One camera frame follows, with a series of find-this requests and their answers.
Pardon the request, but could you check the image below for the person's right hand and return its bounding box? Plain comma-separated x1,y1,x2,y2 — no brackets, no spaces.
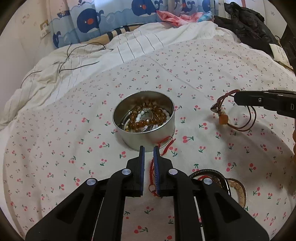
292,129,296,164

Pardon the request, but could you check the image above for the brown studded leather bracelet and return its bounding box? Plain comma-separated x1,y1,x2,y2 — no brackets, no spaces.
222,177,247,209

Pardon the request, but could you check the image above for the black jacket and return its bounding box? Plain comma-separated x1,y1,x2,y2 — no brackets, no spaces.
214,2,278,56

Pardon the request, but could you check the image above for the black charging cable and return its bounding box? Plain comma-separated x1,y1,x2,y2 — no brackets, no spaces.
21,41,114,88

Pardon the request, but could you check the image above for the red cord pendant necklace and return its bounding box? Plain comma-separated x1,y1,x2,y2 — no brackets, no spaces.
210,89,258,132

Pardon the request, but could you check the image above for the striped beige pillow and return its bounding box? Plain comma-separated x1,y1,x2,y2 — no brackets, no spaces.
82,24,144,45

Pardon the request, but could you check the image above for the pink crumpled cloth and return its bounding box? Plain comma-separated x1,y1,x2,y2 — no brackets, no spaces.
157,11,203,27

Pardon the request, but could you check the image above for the white striped duvet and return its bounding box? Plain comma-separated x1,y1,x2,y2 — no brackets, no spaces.
1,21,243,129

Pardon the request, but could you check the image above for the round silver metal tin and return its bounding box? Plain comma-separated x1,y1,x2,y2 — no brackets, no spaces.
113,91,176,152

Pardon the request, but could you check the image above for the amber bead bracelet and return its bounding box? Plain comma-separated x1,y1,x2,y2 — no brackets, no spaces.
128,99,168,133

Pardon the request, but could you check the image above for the black cord bracelet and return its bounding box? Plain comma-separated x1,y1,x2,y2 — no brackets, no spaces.
188,169,231,197

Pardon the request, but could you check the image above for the cherry print bed sheet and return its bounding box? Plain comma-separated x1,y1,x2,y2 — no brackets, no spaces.
4,36,295,240

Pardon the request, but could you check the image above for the white bead bracelet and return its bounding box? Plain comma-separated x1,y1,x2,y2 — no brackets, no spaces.
134,108,171,128

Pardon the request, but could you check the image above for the white paper booklet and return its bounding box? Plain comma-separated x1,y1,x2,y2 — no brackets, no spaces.
269,44,293,70

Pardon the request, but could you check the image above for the red braided string bracelet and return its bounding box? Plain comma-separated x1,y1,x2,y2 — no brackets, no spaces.
147,136,176,197

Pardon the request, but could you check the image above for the blue whale print curtain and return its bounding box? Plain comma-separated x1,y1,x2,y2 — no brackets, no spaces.
46,0,218,48

